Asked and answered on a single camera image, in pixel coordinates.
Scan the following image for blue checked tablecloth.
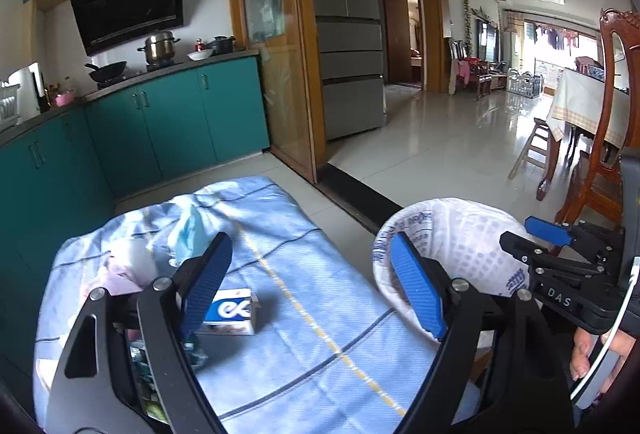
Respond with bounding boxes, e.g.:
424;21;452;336
33;176;436;433

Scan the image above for white plastic trash bag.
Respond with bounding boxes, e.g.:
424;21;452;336
372;198;529;353

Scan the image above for blue face mask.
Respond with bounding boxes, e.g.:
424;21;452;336
167;206;210;268

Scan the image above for dark small pot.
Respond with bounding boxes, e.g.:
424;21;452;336
206;35;235;55

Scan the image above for wooden stool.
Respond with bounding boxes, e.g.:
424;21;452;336
508;118;551;180

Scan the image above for right hand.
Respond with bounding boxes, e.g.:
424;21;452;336
569;326;637;397

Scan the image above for white bowl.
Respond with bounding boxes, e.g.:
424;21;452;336
188;48;214;61

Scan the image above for black wok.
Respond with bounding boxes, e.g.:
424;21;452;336
85;61;127;83

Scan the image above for wooden door frame partition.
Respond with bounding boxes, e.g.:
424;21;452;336
230;0;326;185

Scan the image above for white electric kettle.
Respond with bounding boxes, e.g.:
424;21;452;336
9;62;49;123

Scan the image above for pink plastic bag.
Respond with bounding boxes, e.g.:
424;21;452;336
84;260;142;298

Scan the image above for white dish rack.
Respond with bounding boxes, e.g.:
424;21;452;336
0;84;20;131

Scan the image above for steel stock pot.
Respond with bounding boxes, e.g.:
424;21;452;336
137;31;180;67

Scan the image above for white blue medicine box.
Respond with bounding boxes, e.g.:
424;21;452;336
198;288;259;336

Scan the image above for black range hood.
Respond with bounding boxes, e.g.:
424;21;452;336
70;0;184;56

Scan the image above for grey refrigerator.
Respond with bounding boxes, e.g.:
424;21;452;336
314;0;384;140

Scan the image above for teal lower kitchen cabinets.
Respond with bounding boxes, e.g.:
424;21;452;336
1;52;269;378

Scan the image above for dining table with cloth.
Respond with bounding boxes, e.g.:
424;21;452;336
536;70;629;201

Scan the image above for green vegetable leaf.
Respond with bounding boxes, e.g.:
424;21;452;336
127;337;208;420

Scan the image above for white bag with red item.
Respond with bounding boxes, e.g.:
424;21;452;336
108;237;158;288

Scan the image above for pink container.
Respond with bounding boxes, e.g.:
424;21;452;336
53;90;75;108

